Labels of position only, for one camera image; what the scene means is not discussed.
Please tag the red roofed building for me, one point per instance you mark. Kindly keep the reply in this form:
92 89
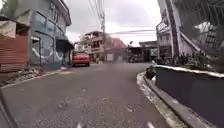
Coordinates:
116 50

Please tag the pale concrete kerb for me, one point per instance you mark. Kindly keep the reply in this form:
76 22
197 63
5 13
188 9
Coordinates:
156 100

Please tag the rubble strip beside road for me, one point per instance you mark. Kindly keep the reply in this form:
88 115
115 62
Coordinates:
23 76

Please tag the low dark building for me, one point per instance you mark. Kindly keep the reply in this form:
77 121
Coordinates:
146 50

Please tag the motorcycle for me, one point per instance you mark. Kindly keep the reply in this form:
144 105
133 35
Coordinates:
150 72

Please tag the tall grey building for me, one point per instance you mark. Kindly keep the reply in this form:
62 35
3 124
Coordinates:
193 26

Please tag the red corrugated metal fence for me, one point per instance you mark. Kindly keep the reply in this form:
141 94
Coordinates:
13 51

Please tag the grey asphalt road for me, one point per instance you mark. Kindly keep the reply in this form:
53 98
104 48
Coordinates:
100 90

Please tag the utility pole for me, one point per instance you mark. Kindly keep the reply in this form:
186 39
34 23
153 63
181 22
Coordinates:
103 36

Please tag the blue grey building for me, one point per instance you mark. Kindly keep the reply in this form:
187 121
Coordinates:
46 33

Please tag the dark low wall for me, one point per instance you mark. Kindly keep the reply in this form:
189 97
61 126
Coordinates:
193 93

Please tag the bushes behind wall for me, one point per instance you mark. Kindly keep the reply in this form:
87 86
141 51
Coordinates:
196 61

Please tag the multi-storey building with balconies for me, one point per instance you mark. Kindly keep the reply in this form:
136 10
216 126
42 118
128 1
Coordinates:
92 43

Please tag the red car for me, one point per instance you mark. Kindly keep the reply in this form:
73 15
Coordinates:
81 59

